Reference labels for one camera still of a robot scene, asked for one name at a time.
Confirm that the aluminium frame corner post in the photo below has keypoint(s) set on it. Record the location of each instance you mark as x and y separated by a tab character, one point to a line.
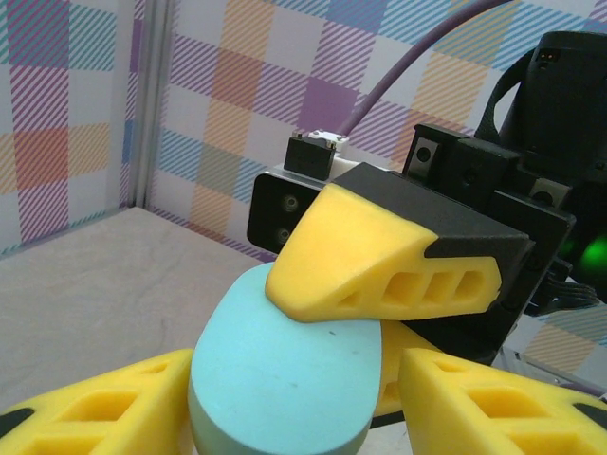
149	104

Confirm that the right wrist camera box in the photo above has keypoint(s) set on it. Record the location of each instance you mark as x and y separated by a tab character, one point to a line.
284	218

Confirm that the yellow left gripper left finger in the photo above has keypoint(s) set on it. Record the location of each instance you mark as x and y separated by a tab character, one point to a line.
95	417

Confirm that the blue earbud charging case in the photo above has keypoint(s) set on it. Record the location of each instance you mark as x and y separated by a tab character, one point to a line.
284	379

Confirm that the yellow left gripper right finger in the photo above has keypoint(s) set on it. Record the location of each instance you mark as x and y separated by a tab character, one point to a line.
498	417

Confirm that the aluminium frame side rail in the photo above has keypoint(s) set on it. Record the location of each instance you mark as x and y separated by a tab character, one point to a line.
559	369

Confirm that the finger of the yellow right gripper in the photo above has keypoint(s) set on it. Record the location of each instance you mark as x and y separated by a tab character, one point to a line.
351	256
391	346

